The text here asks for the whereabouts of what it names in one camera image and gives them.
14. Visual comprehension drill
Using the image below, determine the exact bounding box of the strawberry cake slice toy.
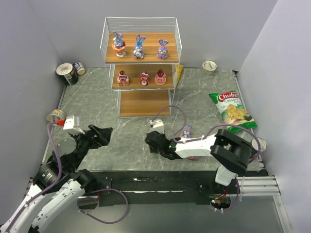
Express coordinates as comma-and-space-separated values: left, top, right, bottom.
117, 70, 129, 86

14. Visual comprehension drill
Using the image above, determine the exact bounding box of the pink bear strawberry donut toy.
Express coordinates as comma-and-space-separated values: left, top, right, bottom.
155, 69, 167, 85

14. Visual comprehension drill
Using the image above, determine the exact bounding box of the pink bear roll cake toy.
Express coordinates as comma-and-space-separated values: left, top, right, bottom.
139, 71, 150, 86

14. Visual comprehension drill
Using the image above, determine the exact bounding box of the purple bunny red bow toy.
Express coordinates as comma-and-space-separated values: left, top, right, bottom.
156, 39, 169, 59

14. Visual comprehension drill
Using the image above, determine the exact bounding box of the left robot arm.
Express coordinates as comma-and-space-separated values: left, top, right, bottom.
0, 125, 113, 233

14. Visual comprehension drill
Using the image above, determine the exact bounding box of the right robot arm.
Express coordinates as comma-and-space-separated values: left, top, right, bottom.
145, 129, 252, 186

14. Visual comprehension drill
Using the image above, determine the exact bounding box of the purple bunny on pink donut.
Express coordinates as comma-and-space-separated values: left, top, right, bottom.
181, 123, 192, 138

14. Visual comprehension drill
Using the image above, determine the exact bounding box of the tipped paper cup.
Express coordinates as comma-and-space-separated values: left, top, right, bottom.
46, 109, 66, 123

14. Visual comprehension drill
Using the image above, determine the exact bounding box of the purple bunny candle donut toy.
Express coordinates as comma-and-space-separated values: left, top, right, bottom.
189, 156, 199, 161

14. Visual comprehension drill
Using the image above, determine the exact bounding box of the blue white small can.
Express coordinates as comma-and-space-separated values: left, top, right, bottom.
72, 61, 86, 75

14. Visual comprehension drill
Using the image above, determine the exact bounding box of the dark paper cup white lid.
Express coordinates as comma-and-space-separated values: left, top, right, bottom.
56, 63, 78, 86

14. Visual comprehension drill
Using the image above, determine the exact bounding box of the yellow snack packet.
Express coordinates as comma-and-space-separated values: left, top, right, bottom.
171, 64, 183, 92

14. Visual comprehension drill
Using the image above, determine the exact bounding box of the green chips bag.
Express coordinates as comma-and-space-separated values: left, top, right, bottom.
208, 91, 257, 129

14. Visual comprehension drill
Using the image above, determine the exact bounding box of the white yogurt cup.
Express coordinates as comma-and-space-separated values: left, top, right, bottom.
202, 60, 217, 74

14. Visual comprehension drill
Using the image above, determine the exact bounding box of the tin can orange label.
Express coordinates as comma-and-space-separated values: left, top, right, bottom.
251, 137, 267, 154

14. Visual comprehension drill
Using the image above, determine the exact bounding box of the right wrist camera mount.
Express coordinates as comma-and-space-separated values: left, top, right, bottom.
149, 119, 165, 134

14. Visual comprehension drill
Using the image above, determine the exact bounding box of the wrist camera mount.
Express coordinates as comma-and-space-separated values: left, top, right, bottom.
149, 119, 165, 134
56, 116, 85, 135

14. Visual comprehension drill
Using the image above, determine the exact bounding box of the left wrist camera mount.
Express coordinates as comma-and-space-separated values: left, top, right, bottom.
56, 116, 85, 135

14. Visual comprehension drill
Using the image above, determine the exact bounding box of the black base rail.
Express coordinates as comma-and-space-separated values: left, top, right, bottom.
29, 169, 243, 212

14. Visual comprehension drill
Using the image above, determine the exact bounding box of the white wire wooden shelf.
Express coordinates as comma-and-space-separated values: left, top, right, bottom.
100, 17, 182, 117

